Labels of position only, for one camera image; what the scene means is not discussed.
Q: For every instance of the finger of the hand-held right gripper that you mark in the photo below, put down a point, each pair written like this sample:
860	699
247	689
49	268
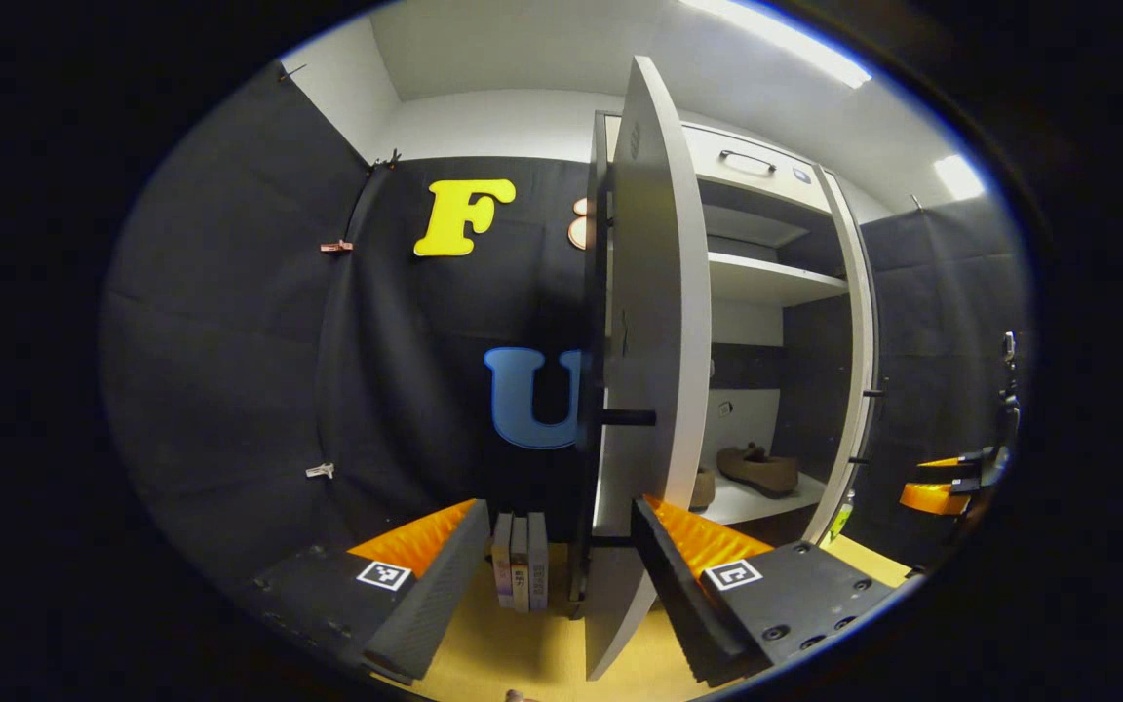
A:
963	486
951	469

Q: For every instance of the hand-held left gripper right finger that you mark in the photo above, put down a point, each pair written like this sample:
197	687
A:
683	595

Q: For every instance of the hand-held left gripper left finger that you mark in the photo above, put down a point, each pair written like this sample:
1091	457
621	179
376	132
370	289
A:
435	595

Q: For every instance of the brown fuzzy shoe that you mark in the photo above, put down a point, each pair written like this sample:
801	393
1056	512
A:
756	470
703	489

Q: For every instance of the white shoe cabinet door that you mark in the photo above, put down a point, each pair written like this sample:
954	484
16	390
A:
654	292
866	322

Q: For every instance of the white shoe cabinet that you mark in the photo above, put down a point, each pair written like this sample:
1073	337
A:
815	361

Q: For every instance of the white cabinet shelf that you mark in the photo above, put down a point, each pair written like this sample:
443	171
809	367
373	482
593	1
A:
766	278

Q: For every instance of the white cabinet drawer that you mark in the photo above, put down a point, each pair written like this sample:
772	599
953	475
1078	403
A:
766	180

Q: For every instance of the black tripod stand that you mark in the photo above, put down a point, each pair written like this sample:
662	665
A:
1010	400

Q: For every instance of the pale pink book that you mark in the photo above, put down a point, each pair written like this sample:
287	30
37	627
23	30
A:
501	561

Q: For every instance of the beige book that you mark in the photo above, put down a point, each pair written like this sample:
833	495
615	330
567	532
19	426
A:
520	565

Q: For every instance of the green bottle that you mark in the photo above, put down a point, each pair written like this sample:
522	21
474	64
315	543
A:
842	515

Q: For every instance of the white cloth clip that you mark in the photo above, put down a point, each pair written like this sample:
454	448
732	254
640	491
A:
320	471

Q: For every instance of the small ceiling light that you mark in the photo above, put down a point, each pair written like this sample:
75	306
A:
958	176

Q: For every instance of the red cloth clip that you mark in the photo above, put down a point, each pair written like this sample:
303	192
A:
335	247

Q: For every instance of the black cloth clip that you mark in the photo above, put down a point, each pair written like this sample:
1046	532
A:
388	158
290	70

